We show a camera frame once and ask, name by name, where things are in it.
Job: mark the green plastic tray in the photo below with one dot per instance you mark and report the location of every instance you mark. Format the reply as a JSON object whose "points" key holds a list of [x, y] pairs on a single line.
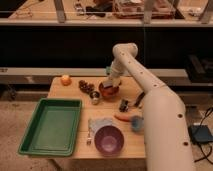
{"points": [[53, 127]]}

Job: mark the metal fork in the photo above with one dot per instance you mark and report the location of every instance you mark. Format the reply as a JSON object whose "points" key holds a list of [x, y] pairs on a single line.
{"points": [[89, 139]]}

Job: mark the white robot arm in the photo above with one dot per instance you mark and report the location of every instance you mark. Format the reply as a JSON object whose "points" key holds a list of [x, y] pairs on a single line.
{"points": [[166, 138]]}

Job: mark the light blue cloth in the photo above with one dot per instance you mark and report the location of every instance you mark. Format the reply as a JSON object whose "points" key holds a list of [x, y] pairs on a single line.
{"points": [[96, 124]]}

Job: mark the dark grape bunch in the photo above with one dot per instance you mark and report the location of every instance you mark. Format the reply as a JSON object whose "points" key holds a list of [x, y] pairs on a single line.
{"points": [[86, 87]]}

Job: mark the small black toy car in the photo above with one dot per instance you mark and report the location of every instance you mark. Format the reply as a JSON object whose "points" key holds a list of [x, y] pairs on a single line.
{"points": [[124, 105]]}

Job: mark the purple bowl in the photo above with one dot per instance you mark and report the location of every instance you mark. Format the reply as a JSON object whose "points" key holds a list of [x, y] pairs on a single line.
{"points": [[109, 140]]}

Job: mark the black box on floor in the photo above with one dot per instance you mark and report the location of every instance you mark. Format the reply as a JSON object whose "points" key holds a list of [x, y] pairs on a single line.
{"points": [[200, 134]]}

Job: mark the orange carrot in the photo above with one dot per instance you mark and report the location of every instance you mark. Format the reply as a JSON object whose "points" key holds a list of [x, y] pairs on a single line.
{"points": [[122, 118]]}

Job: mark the green sponge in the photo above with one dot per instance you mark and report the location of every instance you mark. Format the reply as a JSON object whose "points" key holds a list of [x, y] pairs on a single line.
{"points": [[108, 70]]}

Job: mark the small metal cup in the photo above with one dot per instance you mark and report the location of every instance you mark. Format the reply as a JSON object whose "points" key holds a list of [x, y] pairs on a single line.
{"points": [[95, 97]]}

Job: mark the red bowl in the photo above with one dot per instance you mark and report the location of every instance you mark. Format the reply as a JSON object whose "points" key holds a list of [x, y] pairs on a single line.
{"points": [[108, 93]]}

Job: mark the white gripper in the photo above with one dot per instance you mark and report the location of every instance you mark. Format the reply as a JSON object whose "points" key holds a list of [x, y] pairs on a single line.
{"points": [[114, 77]]}

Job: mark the wooden table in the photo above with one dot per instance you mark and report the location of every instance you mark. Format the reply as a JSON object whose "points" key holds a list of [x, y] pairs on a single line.
{"points": [[133, 142]]}

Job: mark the small blue bowl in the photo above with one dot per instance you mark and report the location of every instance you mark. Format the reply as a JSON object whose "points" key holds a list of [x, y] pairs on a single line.
{"points": [[136, 123]]}

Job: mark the orange fruit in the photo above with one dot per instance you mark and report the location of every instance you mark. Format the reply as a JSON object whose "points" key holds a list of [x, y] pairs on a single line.
{"points": [[65, 80]]}

